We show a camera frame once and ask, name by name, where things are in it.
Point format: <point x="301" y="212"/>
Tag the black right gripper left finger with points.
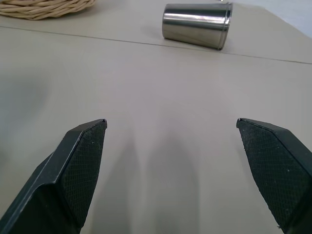
<point x="61" y="180"/>

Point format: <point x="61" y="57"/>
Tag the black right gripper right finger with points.
<point x="280" y="175"/>

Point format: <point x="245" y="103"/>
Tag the stainless steel cup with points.
<point x="196" y="24"/>

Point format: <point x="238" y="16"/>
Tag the woven wicker basket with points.
<point x="46" y="8"/>

